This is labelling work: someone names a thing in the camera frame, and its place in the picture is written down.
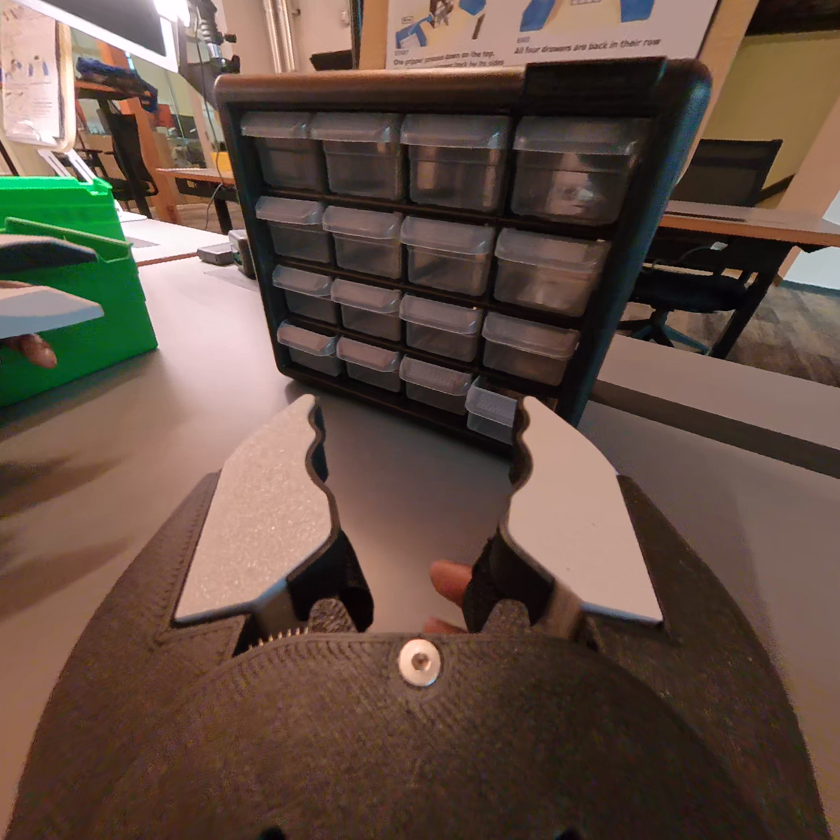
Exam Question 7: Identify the tan sheet board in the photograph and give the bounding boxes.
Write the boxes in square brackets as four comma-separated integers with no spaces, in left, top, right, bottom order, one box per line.
[357,0,752,73]

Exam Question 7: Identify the dark screen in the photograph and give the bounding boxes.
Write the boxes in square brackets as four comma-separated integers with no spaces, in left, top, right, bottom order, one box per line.
[20,0,181,73]

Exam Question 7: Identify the wooden desk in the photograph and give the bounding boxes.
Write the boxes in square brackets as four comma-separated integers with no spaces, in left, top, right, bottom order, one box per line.
[157,167,238,231]
[646,199,840,361]

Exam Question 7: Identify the instruction sheet with blue drawings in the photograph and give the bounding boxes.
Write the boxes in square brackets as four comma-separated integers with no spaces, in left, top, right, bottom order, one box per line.
[384,0,719,70]

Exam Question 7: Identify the black drawer cabinet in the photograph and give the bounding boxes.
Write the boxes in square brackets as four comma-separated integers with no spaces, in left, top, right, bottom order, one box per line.
[215,58,713,460]

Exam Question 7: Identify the black office chair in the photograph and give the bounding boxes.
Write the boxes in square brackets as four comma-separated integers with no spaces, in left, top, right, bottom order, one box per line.
[620,138,785,358]
[98,108,160,217]

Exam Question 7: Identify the person's right hand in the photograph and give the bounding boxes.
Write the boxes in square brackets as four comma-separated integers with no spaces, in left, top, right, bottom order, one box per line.
[423,559,475,635]

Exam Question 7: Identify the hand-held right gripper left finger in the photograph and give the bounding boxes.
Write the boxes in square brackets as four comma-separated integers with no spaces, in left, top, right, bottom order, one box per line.
[172,394,375,636]

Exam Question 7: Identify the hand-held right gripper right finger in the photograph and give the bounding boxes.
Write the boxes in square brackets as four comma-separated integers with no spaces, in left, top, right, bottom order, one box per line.
[471,395,665,636]

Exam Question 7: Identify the blue plastic parts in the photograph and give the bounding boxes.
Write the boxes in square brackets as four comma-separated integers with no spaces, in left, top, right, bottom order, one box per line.
[75,56,158,99]

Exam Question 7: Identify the small instruction sheet on stand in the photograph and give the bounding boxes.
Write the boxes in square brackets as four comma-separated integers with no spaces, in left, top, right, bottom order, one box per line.
[0,0,70,147]

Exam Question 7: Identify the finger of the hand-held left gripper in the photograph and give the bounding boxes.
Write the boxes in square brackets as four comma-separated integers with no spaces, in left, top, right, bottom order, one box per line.
[0,234,101,272]
[0,286,106,340]

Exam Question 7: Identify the dark small box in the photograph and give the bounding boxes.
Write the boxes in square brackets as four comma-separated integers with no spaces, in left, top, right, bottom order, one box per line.
[197,230,258,280]

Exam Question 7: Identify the green plastic bin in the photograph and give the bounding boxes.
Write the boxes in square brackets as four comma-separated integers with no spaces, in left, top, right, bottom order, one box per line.
[0,217,160,408]
[0,174,127,244]

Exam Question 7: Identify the set of clear drawers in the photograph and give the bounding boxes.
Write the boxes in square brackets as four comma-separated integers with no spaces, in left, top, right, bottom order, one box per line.
[239,110,651,421]

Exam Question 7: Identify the person's left hand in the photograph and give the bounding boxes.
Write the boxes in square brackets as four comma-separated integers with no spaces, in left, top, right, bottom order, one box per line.
[0,331,59,370]

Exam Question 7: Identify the white stand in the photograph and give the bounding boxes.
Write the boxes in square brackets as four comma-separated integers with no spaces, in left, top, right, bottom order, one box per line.
[38,147,99,185]

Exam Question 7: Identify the black camera rig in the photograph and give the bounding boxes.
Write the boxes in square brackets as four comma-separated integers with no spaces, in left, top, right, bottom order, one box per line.
[177,0,240,99]

